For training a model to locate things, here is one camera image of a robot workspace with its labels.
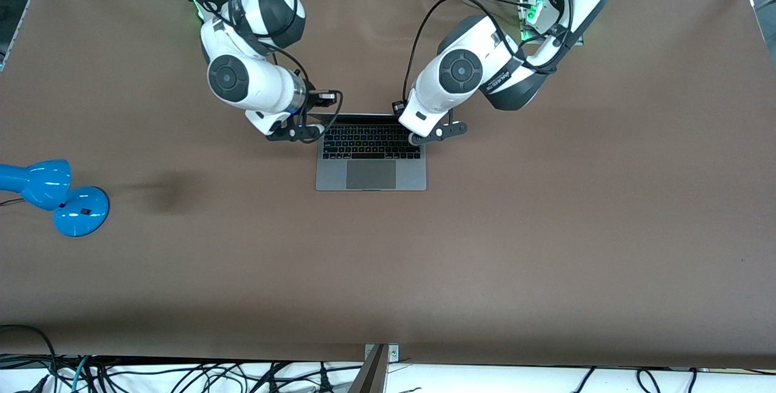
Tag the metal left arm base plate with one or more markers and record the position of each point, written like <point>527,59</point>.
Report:
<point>527,34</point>

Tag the grey support beam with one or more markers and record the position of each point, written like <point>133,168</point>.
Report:
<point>371,378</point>

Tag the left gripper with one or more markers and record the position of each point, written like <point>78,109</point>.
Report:
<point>398,107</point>

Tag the blue desk lamp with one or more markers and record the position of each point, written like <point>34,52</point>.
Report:
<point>73,211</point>

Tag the silver grey laptop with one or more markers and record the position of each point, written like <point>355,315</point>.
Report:
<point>370,174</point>

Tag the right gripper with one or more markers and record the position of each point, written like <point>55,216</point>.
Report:
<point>310,102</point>

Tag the brown table cover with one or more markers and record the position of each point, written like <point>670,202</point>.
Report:
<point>485,259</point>

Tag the metal table edge bracket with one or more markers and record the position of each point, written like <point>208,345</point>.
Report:
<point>394,353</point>

